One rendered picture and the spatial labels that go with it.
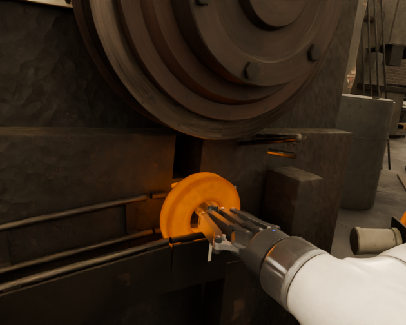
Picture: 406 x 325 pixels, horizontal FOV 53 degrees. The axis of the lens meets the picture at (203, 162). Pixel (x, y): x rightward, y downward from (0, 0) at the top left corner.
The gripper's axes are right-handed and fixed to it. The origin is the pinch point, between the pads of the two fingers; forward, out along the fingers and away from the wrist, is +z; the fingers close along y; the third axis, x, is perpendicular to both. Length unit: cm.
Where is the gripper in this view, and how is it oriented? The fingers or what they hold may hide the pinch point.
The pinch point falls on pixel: (203, 206)
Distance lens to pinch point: 72.9
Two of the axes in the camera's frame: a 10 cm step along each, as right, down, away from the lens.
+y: 8.4, -0.4, 5.5
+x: 1.3, -9.5, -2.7
